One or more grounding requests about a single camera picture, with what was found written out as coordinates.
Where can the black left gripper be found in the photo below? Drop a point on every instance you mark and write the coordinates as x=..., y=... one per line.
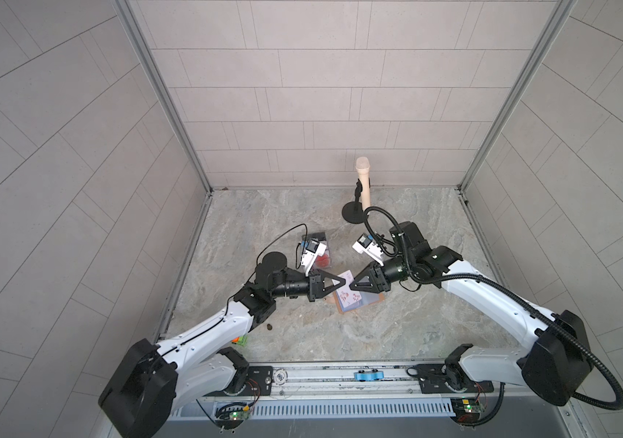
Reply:
x=313, y=281

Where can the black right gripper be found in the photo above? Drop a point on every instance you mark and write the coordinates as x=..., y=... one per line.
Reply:
x=378, y=279

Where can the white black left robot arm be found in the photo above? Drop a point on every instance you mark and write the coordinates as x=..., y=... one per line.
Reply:
x=154, y=380

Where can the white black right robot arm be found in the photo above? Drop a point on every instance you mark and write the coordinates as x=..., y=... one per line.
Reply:
x=542, y=360

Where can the clear plastic package box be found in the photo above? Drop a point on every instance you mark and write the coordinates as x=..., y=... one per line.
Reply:
x=323, y=262

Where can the black round microphone stand base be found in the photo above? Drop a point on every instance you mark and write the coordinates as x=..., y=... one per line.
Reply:
x=354, y=211

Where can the orange green toy car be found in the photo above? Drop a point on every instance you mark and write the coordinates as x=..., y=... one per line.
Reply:
x=241, y=341

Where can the beige microphone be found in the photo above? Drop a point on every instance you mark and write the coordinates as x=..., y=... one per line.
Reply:
x=363, y=167

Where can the white ventilation grille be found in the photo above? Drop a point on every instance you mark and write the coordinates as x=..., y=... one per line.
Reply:
x=352, y=408

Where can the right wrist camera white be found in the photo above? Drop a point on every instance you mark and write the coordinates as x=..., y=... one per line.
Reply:
x=366, y=245

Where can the blue clip on rail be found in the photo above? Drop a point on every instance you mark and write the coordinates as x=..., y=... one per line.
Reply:
x=369, y=375

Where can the aluminium front rail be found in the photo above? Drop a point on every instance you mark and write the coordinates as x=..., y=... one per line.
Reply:
x=335, y=379

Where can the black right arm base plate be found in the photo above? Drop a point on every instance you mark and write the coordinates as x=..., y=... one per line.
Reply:
x=439, y=378

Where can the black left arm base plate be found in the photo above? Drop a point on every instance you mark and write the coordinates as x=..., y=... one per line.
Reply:
x=258, y=381

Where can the right circuit board with wires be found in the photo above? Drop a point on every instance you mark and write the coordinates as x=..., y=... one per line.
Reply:
x=468, y=410

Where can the circuit board with wires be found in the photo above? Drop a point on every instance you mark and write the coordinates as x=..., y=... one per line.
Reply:
x=232, y=415
x=468, y=410

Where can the left circuit board with wires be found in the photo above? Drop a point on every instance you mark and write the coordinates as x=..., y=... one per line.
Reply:
x=232, y=415

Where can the aluminium corner frame post right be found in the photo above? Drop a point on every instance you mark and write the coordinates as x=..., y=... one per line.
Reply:
x=543, y=44

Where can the aluminium corner frame post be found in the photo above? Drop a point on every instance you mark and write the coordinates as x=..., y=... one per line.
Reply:
x=133, y=32
x=543, y=44

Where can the aluminium corner frame post left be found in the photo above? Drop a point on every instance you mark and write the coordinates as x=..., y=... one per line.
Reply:
x=133, y=32

